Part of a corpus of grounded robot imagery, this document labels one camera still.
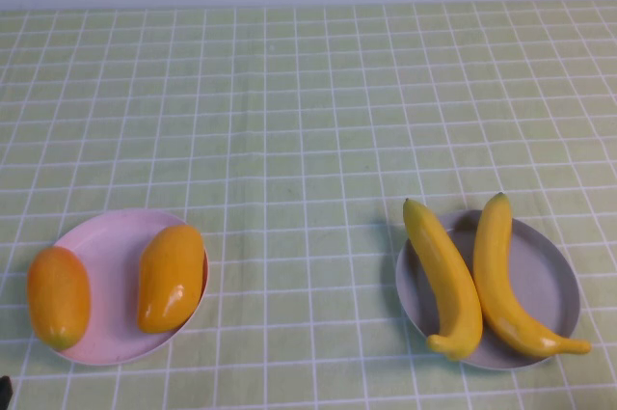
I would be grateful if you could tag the orange mango with green tip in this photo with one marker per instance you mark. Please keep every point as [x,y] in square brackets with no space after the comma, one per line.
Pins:
[58,299]

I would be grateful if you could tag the orange yellow mango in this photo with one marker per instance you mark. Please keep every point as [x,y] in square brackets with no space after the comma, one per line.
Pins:
[169,280]

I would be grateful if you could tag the large yellow banana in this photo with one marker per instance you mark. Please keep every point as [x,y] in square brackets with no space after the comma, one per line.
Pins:
[496,284]

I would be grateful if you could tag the pink round plate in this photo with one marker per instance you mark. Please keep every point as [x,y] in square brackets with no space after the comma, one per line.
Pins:
[115,275]

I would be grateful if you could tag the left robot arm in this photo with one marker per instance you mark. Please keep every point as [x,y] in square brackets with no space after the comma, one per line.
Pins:
[5,393]

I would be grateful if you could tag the grey round plate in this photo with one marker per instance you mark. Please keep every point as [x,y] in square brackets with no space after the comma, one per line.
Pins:
[535,275]

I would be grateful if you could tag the strongly curved yellow banana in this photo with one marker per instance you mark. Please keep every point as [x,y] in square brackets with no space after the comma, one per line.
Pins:
[443,275]

